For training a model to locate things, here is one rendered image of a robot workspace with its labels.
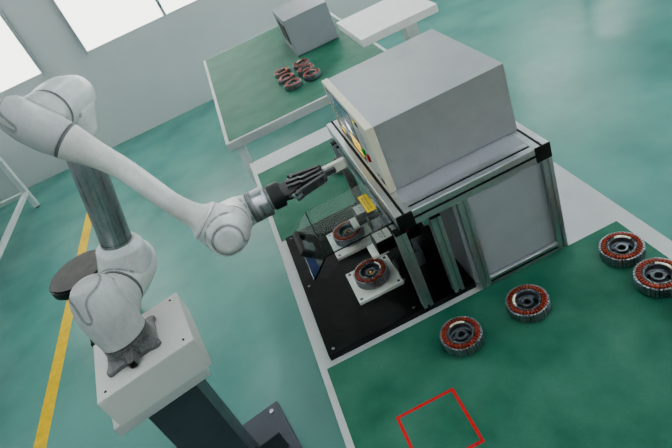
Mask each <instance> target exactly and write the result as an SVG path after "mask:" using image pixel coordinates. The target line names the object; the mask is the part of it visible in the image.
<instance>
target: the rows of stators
mask: <svg viewBox="0 0 672 448"><path fill-rule="evenodd" d="M629 246H630V247H631V248H633V250H632V251H631V252H630V249H629ZM621 249H624V250H621ZM612 251H614V252H615V253H614V252H612ZM599 254H600V257H601V259H602V260H603V261H604V262H605V263H606V264H608V265H610V266H613V267H614V266H615V267H619V268H622V266H623V268H626V266H627V267H630V266H631V267H632V266H634V265H637V266H635V268H634V269H633V279H634V284H635V286H636V288H637V289H638V290H639V291H640V292H642V293H643V294H645V295H646V294H647V295H648V296H651V297H655V295H656V298H659V295H660V298H664V297H665V298H667V297H668V296H669V297H672V260H670V259H666V258H662V259H661V258H660V257H658V260H657V257H654V259H653V258H650V259H649V258H648V259H646V260H644V258H645V256H646V248H645V242H644V241H643V239H642V238H641V237H640V236H638V235H636V234H634V233H633V234H632V233H631V232H624V231H622V232H621V231H620V232H618V233H617V232H614V233H610V234H608V235H606V236H604V237H603V238H602V239H601V240H600V242H599ZM637 263H638V264H637ZM647 276H650V280H651V281H650V280H648V279H647V278H646V277H647ZM667 276H670V277H671V279H670V280H669V281H667V280H668V278H667ZM656 277H661V278H656Z"/></svg>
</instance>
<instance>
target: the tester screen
mask: <svg viewBox="0 0 672 448"><path fill-rule="evenodd" d="M327 94H328V96H329V98H330V101H331V103H332V106H333V108H334V110H335V113H336V115H337V118H338V120H339V122H340V125H341V126H342V124H341V122H342V123H343V124H344V125H345V127H346V130H347V131H346V130H345V131H346V132H347V133H348V134H349V136H350V137H351V135H350V133H351V131H350V130H349V129H348V127H347V125H346V122H347V123H348V125H349V126H350V127H351V128H352V129H353V131H354V128H353V126H352V123H351V121H350V118H349V116H348V115H347V114H346V112H345V111H344V110H343V109H342V108H341V107H340V106H339V104H338V103H337V102H336V101H335V100H334V99H333V97H332V96H331V95H330V94H329V93H328V92H327ZM345 121H346V122H345ZM342 127H343V126H342ZM343 128H344V127H343ZM342 130H343V129H342ZM343 131H344V130H343ZM345 131H344V133H345ZM354 132H355V131H354ZM345 134H346V133H345ZM351 134H352V133H351ZM346 135H347V134H346ZM352 135H353V134H352ZM347 136H348V135H347ZM353 137H354V138H355V139H356V137H355V136H354V135H353ZM351 138H352V137H351ZM357 139H358V138H357ZM357 139H356V140H357ZM357 142H358V143H359V141H358V140H357ZM359 144H360V143H359Z"/></svg>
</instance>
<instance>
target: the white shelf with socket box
mask: <svg viewBox="0 0 672 448"><path fill-rule="evenodd" d="M437 12H439V10H438V6H437V3H434V2H431V1H429V0H383V1H380V2H378V3H376V4H374V5H372V6H370V7H368V8H366V9H364V10H362V11H360V12H358V13H355V14H353V15H351V16H349V17H347V18H345V19H343V20H341V21H339V22H337V26H338V29H339V30H340V31H342V32H343V33H345V34H346V35H347V36H349V37H350V38H351V39H353V40H354V41H355V42H357V43H358V44H360V45H361V46H362V47H366V46H368V45H370V44H372V43H374V42H377V41H379V40H381V39H383V38H385V37H387V36H389V35H391V34H393V33H395V32H397V31H399V30H401V29H402V31H403V34H404V37H405V41H407V40H409V39H411V38H413V37H415V36H418V35H420V32H419V28H418V25H417V22H418V21H420V20H422V19H424V18H426V17H428V16H430V15H432V14H435V13H437Z"/></svg>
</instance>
